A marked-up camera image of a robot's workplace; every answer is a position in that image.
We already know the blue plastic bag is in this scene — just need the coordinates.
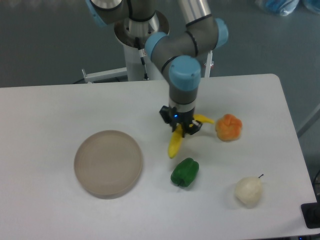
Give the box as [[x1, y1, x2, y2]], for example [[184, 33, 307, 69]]
[[254, 0, 320, 17]]

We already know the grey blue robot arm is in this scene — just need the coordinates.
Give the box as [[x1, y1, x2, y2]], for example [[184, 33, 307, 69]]
[[86, 0, 229, 137]]

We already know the beige round plate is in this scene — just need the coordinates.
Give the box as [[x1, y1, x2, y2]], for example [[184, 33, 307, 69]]
[[73, 130, 143, 199]]

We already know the black cable on pedestal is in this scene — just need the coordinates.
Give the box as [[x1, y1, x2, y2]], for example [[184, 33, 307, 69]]
[[134, 36, 150, 81]]

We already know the white pear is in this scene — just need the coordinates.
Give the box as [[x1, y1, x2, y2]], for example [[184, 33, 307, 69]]
[[234, 174, 263, 208]]

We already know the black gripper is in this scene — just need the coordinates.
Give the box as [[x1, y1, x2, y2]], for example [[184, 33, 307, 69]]
[[159, 105, 203, 138]]

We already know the orange peeled mandarin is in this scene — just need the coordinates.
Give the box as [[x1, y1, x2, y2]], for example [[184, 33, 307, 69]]
[[215, 113, 243, 142]]

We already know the white left support bracket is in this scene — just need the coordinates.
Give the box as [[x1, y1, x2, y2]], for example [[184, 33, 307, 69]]
[[81, 67, 127, 83]]

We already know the green bell pepper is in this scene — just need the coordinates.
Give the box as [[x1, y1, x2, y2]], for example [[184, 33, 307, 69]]
[[170, 157, 199, 188]]

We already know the white support bracket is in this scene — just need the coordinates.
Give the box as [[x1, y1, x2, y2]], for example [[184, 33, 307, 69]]
[[204, 50, 214, 79], [81, 67, 127, 83]]

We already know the yellow banana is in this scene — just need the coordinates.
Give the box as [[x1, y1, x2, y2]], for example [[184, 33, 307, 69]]
[[167, 114, 215, 159]]

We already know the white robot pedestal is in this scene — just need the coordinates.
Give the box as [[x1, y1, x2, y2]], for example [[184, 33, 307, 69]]
[[114, 11, 170, 81]]

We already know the black device at table edge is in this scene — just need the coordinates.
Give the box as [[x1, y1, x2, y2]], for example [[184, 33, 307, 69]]
[[300, 202, 320, 229]]

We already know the white right support bracket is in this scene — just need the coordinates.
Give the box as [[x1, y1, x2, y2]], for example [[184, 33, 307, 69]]
[[204, 50, 214, 79]]

